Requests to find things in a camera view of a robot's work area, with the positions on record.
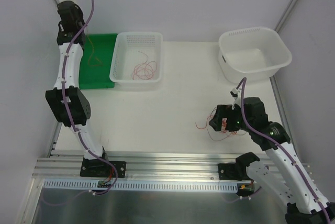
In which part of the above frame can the bundle of wires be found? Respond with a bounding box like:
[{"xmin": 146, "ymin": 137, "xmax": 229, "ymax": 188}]
[{"xmin": 195, "ymin": 108, "xmax": 245, "ymax": 142}]

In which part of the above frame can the orange wire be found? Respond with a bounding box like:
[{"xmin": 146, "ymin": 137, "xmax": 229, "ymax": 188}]
[{"xmin": 86, "ymin": 34, "xmax": 103, "ymax": 67}]

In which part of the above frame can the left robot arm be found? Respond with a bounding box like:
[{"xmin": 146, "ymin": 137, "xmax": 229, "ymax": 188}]
[{"xmin": 45, "ymin": 1, "xmax": 110, "ymax": 176}]

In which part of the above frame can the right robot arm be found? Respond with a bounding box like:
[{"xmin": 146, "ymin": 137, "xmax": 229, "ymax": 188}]
[{"xmin": 209, "ymin": 97, "xmax": 334, "ymax": 223}]

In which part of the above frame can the green plastic tray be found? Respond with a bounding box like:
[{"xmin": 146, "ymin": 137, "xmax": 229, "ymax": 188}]
[{"xmin": 79, "ymin": 33, "xmax": 117, "ymax": 90}]

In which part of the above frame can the white plastic tub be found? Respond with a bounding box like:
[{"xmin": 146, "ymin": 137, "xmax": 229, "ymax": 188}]
[{"xmin": 218, "ymin": 27, "xmax": 292, "ymax": 84}]

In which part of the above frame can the white perforated plastic basket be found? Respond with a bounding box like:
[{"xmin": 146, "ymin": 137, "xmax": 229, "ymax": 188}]
[{"xmin": 109, "ymin": 32, "xmax": 164, "ymax": 89}]

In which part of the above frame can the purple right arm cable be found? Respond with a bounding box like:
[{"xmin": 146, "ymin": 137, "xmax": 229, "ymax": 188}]
[{"xmin": 237, "ymin": 77, "xmax": 331, "ymax": 224}]

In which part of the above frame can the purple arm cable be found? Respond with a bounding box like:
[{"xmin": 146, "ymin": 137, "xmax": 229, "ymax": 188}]
[
  {"xmin": 237, "ymin": 77, "xmax": 331, "ymax": 224},
  {"xmin": 54, "ymin": 0, "xmax": 118, "ymax": 196}
]

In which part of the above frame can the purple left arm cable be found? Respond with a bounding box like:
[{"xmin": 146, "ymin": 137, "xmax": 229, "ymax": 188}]
[{"xmin": 54, "ymin": 0, "xmax": 118, "ymax": 196}]

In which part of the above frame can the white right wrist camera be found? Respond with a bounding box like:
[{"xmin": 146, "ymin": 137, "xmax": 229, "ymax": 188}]
[{"xmin": 230, "ymin": 87, "xmax": 241, "ymax": 110}]

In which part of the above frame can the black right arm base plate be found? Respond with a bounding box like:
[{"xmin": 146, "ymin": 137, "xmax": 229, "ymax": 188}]
[{"xmin": 218, "ymin": 163, "xmax": 239, "ymax": 181}]

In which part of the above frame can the red wire in basket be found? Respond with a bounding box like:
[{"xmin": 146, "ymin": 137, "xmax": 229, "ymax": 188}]
[{"xmin": 131, "ymin": 50, "xmax": 158, "ymax": 81}]

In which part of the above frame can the white slotted cable duct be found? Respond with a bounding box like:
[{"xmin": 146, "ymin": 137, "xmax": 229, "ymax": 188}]
[{"xmin": 43, "ymin": 178, "xmax": 238, "ymax": 193}]

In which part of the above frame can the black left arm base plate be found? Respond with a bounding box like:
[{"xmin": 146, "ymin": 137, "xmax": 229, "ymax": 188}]
[{"xmin": 80, "ymin": 159, "xmax": 127, "ymax": 178}]

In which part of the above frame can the aluminium mounting rail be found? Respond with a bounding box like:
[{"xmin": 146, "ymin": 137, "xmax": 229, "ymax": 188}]
[{"xmin": 32, "ymin": 150, "xmax": 312, "ymax": 183}]

